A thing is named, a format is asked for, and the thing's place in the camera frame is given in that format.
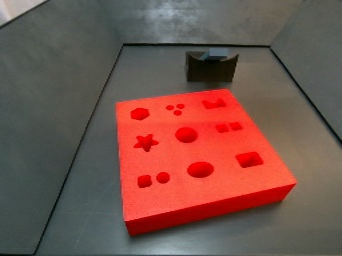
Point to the blue double-square peg block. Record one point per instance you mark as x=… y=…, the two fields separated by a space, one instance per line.
x=215 y=54

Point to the black curved holder stand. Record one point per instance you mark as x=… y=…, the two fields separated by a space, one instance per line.
x=208 y=70

